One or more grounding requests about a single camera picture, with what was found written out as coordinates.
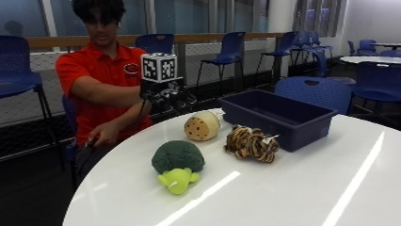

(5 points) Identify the beige dotted round plush toy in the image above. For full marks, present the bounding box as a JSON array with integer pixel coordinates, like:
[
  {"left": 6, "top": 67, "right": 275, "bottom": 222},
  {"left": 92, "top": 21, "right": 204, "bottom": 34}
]
[{"left": 183, "top": 110, "right": 221, "bottom": 142}]

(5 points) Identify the white marker cube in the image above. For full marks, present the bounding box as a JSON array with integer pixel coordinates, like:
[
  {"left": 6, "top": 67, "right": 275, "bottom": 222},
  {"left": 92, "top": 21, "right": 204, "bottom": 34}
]
[{"left": 140, "top": 52, "right": 180, "bottom": 84}]

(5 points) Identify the blue chair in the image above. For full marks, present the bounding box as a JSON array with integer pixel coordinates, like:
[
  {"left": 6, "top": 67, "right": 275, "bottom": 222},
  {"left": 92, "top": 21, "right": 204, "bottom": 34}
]
[
  {"left": 292, "top": 30, "right": 336, "bottom": 64},
  {"left": 348, "top": 39, "right": 380, "bottom": 57},
  {"left": 196, "top": 31, "right": 248, "bottom": 92},
  {"left": 308, "top": 46, "right": 357, "bottom": 86},
  {"left": 255, "top": 31, "right": 299, "bottom": 78},
  {"left": 349, "top": 61, "right": 401, "bottom": 119},
  {"left": 135, "top": 33, "right": 176, "bottom": 56},
  {"left": 273, "top": 75, "right": 355, "bottom": 116},
  {"left": 0, "top": 35, "right": 60, "bottom": 147}
]

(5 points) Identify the wooden handrail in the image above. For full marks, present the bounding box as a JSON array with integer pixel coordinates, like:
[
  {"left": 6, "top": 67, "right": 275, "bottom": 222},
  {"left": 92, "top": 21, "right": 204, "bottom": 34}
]
[{"left": 24, "top": 32, "right": 285, "bottom": 50}]

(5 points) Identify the green broccoli plush toy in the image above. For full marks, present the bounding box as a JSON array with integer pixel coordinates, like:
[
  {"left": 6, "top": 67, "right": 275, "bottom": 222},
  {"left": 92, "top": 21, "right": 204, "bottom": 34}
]
[{"left": 151, "top": 139, "right": 207, "bottom": 196}]

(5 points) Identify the the person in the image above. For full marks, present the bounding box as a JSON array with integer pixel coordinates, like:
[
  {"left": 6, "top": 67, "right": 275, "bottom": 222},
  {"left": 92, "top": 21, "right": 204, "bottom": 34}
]
[{"left": 55, "top": 0, "right": 156, "bottom": 189}]

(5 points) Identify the striped tiger plush toy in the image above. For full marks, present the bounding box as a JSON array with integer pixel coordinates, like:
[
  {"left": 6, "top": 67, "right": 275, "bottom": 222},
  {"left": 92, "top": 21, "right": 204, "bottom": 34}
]
[{"left": 223, "top": 124, "right": 281, "bottom": 164}]

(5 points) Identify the dark blue plastic bin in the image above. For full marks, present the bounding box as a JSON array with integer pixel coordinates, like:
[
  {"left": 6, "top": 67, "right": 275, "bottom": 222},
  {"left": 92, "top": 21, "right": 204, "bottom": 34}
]
[{"left": 219, "top": 89, "right": 340, "bottom": 153}]

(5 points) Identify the white column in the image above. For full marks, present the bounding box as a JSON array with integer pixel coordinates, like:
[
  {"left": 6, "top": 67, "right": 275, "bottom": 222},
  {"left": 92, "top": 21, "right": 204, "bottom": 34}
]
[{"left": 267, "top": 0, "right": 299, "bottom": 34}]

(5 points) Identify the white round table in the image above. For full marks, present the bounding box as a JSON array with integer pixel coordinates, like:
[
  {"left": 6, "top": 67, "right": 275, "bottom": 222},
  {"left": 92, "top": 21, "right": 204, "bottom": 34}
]
[{"left": 339, "top": 56, "right": 401, "bottom": 66}]

